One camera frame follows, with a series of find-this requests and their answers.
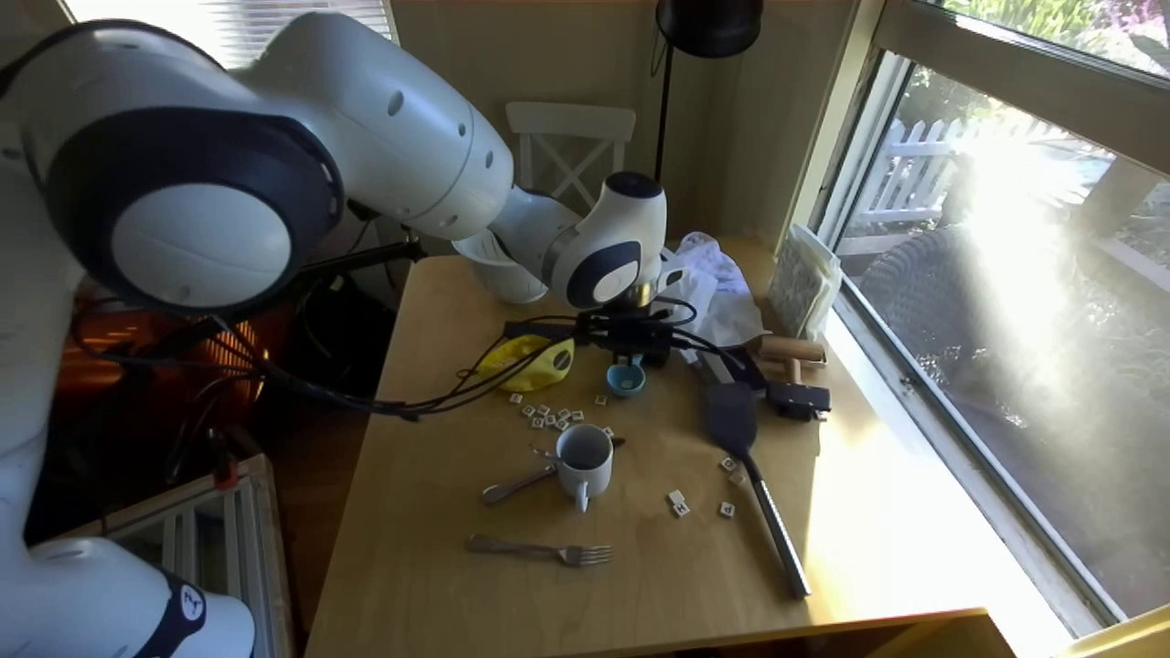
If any cluster of letter tiles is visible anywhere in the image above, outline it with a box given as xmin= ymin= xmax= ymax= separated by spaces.
xmin=508 ymin=392 xmax=589 ymax=433

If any metal fork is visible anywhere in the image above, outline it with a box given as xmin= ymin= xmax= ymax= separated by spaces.
xmin=463 ymin=538 xmax=605 ymax=568

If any robot cable bundle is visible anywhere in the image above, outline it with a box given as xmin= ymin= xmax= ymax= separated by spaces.
xmin=179 ymin=238 xmax=759 ymax=423

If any black floor lamp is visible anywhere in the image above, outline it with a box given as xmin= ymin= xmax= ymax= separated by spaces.
xmin=653 ymin=0 xmax=763 ymax=174

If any white blank tile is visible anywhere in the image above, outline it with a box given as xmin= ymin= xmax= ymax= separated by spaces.
xmin=666 ymin=489 xmax=689 ymax=517

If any metal spoon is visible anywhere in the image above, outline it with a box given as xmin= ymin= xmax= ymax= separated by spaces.
xmin=480 ymin=464 xmax=557 ymax=503

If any white wooden chair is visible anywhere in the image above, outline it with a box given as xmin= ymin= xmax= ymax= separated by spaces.
xmin=504 ymin=101 xmax=636 ymax=210

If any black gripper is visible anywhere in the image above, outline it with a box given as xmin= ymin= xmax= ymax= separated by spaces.
xmin=594 ymin=302 xmax=672 ymax=364

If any clear patterned container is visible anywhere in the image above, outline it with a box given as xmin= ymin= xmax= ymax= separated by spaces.
xmin=769 ymin=221 xmax=841 ymax=341

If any small blue measuring cup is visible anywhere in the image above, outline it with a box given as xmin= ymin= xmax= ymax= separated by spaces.
xmin=602 ymin=359 xmax=648 ymax=397

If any black spatula with metal handle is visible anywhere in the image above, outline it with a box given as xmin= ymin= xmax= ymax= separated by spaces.
xmin=703 ymin=383 xmax=808 ymax=600

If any white ceramic mug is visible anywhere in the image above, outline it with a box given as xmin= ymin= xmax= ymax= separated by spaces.
xmin=557 ymin=423 xmax=614 ymax=510

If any black block tool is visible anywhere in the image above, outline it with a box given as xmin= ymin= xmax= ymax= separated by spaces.
xmin=769 ymin=383 xmax=830 ymax=421

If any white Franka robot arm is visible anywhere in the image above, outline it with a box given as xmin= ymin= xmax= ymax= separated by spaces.
xmin=0 ymin=9 xmax=666 ymax=658

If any crumpled white plastic bag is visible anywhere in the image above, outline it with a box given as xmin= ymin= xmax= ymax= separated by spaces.
xmin=659 ymin=230 xmax=763 ymax=348

